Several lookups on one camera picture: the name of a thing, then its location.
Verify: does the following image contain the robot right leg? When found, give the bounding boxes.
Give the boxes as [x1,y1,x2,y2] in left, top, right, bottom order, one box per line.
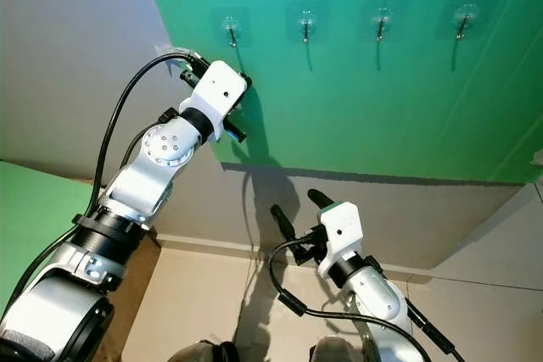
[305,337,361,362]

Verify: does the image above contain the crumpled clear plastic tape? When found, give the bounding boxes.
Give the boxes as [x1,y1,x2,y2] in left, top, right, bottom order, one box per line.
[154,42,188,61]

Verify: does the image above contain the brown cardboard box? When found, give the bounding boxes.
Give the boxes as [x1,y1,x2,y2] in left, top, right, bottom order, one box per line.
[110,233,164,361]

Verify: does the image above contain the green table sheet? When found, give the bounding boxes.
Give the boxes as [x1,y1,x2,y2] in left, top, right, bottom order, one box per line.
[0,161,87,312]

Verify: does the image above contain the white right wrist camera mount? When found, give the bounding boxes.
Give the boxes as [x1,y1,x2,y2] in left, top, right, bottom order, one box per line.
[317,201,366,268]

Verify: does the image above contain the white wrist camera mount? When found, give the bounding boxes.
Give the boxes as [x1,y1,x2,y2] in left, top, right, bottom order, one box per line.
[185,59,249,140]
[317,201,366,268]

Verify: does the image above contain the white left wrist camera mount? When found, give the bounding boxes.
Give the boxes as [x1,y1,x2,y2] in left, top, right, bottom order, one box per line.
[185,59,249,140]

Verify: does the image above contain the clear adhesive wall hook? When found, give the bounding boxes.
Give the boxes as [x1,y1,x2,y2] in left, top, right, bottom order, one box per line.
[361,0,406,43]
[441,0,495,41]
[212,8,251,49]
[286,2,330,45]

